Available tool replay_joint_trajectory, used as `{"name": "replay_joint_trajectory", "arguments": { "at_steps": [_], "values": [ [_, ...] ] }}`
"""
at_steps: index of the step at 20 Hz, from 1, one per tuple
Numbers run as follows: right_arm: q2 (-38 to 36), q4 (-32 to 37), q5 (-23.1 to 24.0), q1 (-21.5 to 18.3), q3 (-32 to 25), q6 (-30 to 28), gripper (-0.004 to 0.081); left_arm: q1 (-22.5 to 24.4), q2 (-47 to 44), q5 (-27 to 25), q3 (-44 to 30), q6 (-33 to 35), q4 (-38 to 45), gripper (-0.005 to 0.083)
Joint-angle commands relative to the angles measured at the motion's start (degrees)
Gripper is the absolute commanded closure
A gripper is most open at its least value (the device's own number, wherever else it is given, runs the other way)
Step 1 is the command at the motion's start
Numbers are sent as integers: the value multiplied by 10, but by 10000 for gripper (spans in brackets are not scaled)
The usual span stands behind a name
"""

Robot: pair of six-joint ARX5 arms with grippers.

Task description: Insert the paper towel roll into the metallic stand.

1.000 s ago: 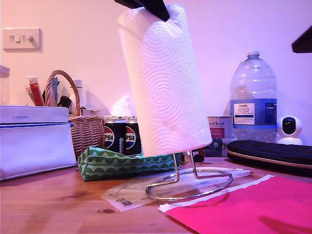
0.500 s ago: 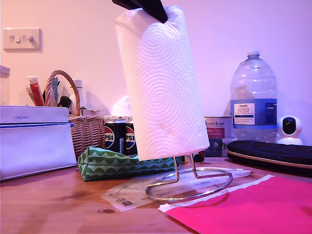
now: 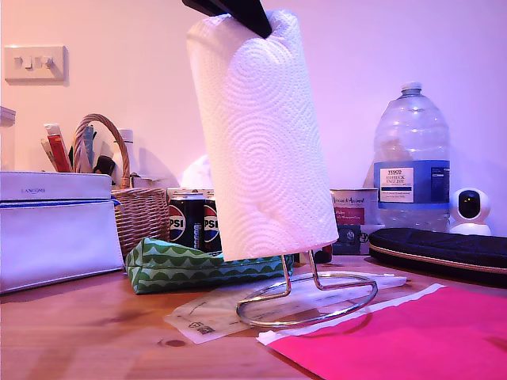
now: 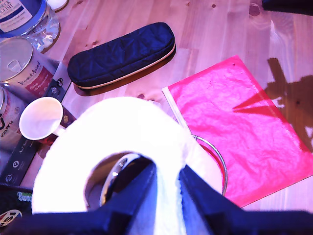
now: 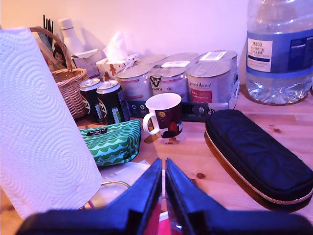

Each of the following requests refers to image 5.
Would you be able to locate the black Pepsi can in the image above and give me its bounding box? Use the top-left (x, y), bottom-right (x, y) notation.
top-left (79, 78), bottom-right (101, 124)
top-left (96, 80), bottom-right (130, 125)

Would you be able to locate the small pale cardboard box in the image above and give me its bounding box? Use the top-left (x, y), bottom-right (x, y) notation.
top-left (70, 48), bottom-right (105, 78)

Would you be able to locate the metallic wire towel stand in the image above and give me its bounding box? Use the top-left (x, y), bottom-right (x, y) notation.
top-left (99, 180), bottom-right (132, 189)

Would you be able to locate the silver tin red label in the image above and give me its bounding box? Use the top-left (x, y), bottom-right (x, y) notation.
top-left (186, 61), bottom-right (232, 103)

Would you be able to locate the gingerbread print tissue box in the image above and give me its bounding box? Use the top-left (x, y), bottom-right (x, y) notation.
top-left (95, 53), bottom-right (140, 83)

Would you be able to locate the dark red white-handled mug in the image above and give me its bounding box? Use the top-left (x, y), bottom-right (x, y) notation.
top-left (142, 92), bottom-right (183, 139)

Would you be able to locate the large clear water bottle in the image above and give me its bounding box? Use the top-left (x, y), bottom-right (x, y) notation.
top-left (246, 0), bottom-right (313, 105)

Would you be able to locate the silver tin black logo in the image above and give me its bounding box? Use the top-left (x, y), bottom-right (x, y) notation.
top-left (149, 66), bottom-right (189, 97)

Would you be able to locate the pink mailing envelope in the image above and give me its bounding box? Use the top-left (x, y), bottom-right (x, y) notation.
top-left (157, 210), bottom-right (171, 235)

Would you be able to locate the silver tin white lid label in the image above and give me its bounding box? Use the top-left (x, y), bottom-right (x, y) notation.
top-left (160, 52), bottom-right (200, 69)
top-left (198, 50), bottom-right (239, 103)

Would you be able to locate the silver tin pale label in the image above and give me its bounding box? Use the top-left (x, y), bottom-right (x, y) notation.
top-left (116, 65), bottom-right (154, 101)

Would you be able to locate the green wave-pattern pouch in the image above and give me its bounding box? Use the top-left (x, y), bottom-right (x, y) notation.
top-left (78, 119), bottom-right (142, 167)

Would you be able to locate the white paper towel roll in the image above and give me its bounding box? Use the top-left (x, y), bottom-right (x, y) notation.
top-left (0, 26), bottom-right (103, 220)

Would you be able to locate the white metal bottle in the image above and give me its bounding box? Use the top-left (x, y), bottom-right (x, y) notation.
top-left (58, 18), bottom-right (85, 58)

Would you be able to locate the black sticks bundle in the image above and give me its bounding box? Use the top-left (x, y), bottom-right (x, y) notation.
top-left (43, 14), bottom-right (54, 48)

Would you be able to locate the wicker basket with handle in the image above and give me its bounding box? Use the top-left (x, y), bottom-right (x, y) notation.
top-left (29, 26), bottom-right (89, 120)

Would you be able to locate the blue packet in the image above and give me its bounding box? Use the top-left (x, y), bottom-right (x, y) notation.
top-left (36, 31), bottom-right (54, 59)

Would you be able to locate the white tissue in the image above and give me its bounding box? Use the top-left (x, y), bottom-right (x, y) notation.
top-left (102, 31), bottom-right (128, 61)

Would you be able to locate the black quilted zip case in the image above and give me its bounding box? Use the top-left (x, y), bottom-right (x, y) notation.
top-left (204, 109), bottom-right (313, 212)

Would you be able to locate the silver tin plain lid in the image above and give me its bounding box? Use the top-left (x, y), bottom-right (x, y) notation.
top-left (135, 53), bottom-right (167, 68)

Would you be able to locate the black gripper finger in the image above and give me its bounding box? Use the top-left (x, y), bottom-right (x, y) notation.
top-left (105, 158), bottom-right (163, 235)
top-left (165, 158), bottom-right (225, 235)

